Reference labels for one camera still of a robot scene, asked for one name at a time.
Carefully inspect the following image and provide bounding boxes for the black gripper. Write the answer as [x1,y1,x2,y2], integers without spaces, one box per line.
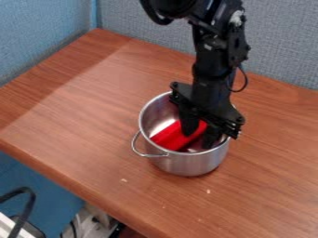
[169,73,244,150]

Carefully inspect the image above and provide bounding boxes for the red block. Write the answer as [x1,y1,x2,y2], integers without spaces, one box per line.
[149,121,207,151]

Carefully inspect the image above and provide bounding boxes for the stainless steel pot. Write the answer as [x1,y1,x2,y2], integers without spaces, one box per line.
[131,92,230,177]

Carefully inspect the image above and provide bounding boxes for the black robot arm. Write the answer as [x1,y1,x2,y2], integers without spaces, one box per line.
[139,0,251,149]

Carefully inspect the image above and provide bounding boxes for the white power strip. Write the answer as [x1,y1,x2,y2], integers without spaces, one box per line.
[59,204,119,238]

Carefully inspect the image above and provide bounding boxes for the grey white device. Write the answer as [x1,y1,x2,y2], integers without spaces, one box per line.
[0,213,45,238]

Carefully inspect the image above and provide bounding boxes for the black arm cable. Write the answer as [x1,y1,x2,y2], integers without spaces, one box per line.
[224,63,250,93]

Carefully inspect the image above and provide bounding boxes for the black cable loop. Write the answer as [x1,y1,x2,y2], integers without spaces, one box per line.
[0,186,37,238]

